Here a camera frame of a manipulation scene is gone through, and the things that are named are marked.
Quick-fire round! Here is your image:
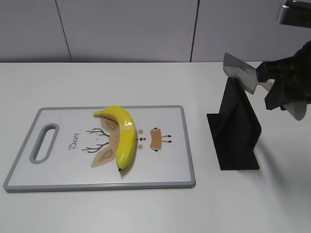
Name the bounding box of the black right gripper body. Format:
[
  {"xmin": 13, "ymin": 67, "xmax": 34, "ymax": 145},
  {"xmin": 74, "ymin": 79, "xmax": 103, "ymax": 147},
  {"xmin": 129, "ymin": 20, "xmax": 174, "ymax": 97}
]
[{"xmin": 256, "ymin": 41, "xmax": 311, "ymax": 110}]

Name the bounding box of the knife with white handle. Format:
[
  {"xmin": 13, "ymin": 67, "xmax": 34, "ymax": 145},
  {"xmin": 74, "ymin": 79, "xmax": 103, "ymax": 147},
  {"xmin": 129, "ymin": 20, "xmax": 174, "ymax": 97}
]
[{"xmin": 223, "ymin": 52, "xmax": 307, "ymax": 121}]

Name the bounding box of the yellow plastic banana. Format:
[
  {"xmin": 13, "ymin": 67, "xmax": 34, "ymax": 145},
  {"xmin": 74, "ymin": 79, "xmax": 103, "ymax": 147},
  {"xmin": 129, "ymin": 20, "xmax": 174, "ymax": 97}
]
[{"xmin": 93, "ymin": 106, "xmax": 137, "ymax": 171}]

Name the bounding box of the black knife stand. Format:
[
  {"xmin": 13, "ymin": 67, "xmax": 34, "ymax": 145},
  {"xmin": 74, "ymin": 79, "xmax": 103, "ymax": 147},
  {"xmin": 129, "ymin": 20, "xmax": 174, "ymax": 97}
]
[{"xmin": 207, "ymin": 77, "xmax": 261, "ymax": 170}]

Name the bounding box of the white grey-rimmed cutting board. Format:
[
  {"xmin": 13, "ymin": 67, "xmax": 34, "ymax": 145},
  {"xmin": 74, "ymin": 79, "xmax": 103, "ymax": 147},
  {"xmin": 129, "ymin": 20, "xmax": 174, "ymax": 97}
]
[{"xmin": 3, "ymin": 105, "xmax": 195, "ymax": 192}]

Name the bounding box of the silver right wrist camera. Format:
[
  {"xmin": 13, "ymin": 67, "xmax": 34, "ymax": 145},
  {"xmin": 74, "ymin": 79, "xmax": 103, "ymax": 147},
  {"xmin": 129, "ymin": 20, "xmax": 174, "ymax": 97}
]
[{"xmin": 277, "ymin": 0, "xmax": 311, "ymax": 28}]

